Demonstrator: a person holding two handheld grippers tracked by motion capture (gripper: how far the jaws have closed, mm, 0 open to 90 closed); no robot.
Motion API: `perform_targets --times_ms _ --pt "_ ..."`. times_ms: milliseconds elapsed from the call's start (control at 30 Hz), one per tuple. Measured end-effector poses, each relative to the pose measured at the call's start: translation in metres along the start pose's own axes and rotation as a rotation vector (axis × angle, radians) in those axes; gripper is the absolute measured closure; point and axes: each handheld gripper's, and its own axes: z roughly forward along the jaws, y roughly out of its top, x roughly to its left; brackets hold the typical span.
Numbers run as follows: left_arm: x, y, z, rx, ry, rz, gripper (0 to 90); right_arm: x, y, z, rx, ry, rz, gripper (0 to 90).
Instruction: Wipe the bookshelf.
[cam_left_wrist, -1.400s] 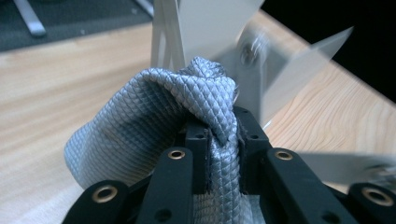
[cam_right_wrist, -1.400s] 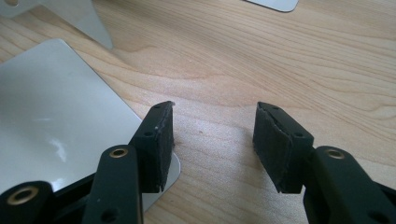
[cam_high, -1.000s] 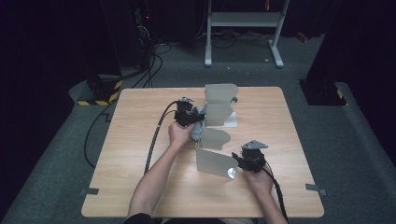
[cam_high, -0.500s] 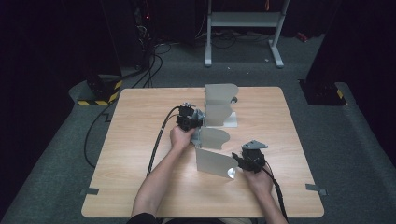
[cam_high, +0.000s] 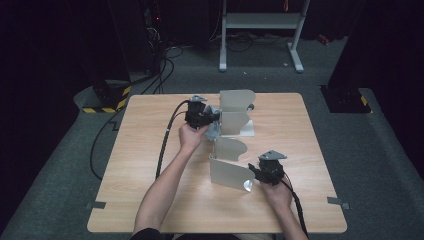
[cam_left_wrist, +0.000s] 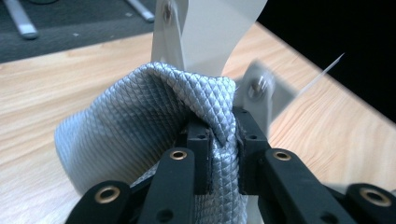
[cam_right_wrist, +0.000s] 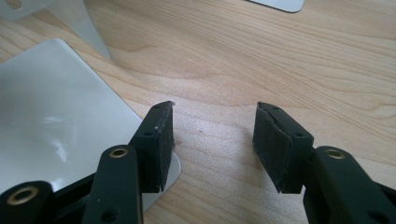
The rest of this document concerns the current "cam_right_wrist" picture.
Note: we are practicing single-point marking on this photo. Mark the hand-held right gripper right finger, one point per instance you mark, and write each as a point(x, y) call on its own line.
point(281, 146)

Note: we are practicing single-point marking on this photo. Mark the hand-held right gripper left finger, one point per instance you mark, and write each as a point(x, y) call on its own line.
point(155, 149)

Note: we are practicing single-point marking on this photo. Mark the expandable metal book stand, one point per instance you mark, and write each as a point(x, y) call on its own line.
point(46, 118)

